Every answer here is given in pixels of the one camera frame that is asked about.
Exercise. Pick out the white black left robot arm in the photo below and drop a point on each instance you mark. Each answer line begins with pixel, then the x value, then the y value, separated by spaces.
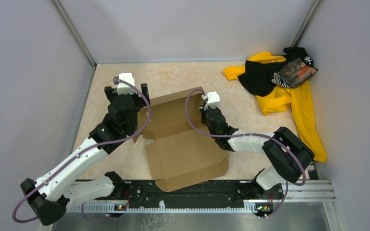
pixel 52 194

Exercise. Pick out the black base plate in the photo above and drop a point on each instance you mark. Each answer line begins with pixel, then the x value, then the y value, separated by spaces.
pixel 208 194

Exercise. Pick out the yellow cloth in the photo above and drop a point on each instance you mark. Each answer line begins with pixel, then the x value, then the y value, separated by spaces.
pixel 280 99

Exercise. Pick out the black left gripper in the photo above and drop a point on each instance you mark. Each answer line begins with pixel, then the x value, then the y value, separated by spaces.
pixel 110 94

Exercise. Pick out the aluminium frame rail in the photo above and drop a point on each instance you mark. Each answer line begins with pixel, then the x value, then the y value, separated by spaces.
pixel 311 207

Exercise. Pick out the patterned grey pouch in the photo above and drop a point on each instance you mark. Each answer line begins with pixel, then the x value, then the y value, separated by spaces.
pixel 295 72

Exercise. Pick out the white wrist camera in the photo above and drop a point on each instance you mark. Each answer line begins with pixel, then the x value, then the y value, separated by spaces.
pixel 124 82
pixel 210 100

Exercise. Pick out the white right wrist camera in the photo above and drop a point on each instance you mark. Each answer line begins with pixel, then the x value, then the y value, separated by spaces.
pixel 210 100

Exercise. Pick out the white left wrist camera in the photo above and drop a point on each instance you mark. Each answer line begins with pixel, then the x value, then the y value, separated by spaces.
pixel 124 82

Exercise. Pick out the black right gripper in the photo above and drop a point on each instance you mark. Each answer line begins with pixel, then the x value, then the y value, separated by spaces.
pixel 203 113

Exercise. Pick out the brown cardboard box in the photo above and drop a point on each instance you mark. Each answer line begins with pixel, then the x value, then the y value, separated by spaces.
pixel 178 155

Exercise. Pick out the black cloth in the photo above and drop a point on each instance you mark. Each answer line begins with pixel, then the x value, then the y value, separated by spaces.
pixel 257 76

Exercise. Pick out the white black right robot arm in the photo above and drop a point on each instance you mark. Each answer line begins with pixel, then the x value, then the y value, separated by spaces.
pixel 288 155

